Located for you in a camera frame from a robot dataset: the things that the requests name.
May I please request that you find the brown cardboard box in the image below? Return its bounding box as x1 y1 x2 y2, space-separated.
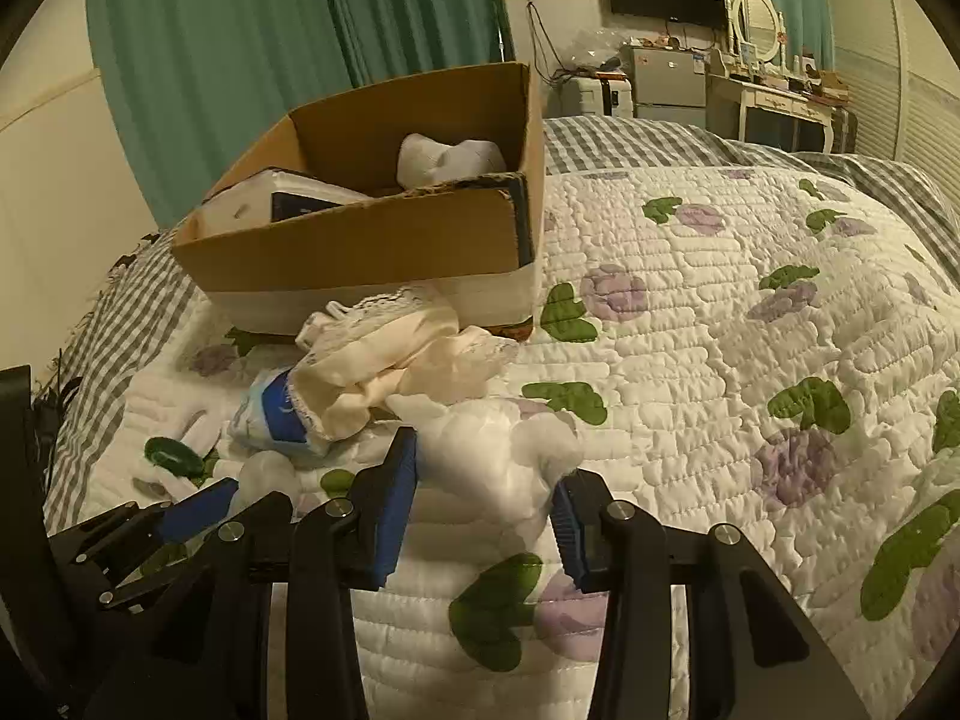
171 62 545 335

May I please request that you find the grey checked bed sheet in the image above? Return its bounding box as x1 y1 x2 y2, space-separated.
43 115 958 533

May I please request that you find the white box in carton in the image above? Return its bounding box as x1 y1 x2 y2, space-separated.
197 169 368 239

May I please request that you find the cream lace cloth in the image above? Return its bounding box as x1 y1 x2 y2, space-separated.
288 286 519 442

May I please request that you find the white plush in carton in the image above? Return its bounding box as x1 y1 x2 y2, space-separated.
397 133 506 190

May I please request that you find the white dressing table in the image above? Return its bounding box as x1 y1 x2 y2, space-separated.
706 73 835 153

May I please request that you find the green curtain left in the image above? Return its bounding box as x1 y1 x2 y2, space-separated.
86 0 514 229

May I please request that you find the floral quilted white bedspread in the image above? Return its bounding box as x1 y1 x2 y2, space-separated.
85 167 958 718

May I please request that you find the white oval vanity mirror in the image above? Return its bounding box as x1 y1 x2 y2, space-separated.
727 0 782 65

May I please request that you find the white fluffy plush toy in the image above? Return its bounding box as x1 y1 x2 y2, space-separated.
386 395 584 544

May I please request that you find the grey small fridge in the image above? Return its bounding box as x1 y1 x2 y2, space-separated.
622 46 706 128

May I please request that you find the blue white tissue pack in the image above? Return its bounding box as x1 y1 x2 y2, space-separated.
228 369 331 458

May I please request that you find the white suitcase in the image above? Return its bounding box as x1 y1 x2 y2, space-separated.
560 73 635 119

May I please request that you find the white green plush slipper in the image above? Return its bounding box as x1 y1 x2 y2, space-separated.
132 400 224 502

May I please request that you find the white louvered wardrobe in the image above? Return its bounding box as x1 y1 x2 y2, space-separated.
828 0 958 202

